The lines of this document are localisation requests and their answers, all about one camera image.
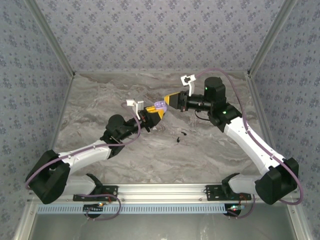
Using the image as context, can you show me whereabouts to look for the aluminium lower frame bar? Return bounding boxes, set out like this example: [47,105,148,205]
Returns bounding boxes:
[286,202,312,240]
[13,202,38,240]

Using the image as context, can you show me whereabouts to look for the aluminium mounting rail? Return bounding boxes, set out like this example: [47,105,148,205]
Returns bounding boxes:
[26,183,300,203]

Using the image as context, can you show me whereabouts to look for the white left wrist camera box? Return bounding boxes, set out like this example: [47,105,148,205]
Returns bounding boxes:
[126,99,145,120]

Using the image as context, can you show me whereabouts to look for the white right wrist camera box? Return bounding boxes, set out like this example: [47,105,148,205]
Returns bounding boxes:
[180,74,197,97]

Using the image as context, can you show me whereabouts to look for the grey metal lower shelf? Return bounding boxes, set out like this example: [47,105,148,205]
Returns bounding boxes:
[27,212,298,240]

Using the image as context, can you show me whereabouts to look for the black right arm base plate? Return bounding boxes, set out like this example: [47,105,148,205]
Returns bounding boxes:
[205,184,252,201]

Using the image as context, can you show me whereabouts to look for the light blue slotted cable tray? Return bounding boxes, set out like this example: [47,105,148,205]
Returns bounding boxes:
[36,203,229,215]

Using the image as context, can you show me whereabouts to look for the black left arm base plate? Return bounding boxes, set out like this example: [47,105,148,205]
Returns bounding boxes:
[72,186,119,202]

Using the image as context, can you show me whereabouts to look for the aluminium frame post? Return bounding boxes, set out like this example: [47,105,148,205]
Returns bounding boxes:
[246,0,298,77]
[24,0,76,77]

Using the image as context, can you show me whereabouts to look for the small black circuit board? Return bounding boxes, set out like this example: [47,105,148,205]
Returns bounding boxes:
[83,203,105,214]
[226,203,245,216]

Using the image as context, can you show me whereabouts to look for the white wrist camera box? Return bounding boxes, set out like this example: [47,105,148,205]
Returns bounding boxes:
[126,99,145,120]
[180,74,197,97]

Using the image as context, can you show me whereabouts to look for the aluminium table side rail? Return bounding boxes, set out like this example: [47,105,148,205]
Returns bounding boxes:
[246,71,282,161]
[48,72,76,153]

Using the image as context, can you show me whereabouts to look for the purple earbud charging case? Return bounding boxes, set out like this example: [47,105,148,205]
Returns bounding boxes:
[153,100,168,113]

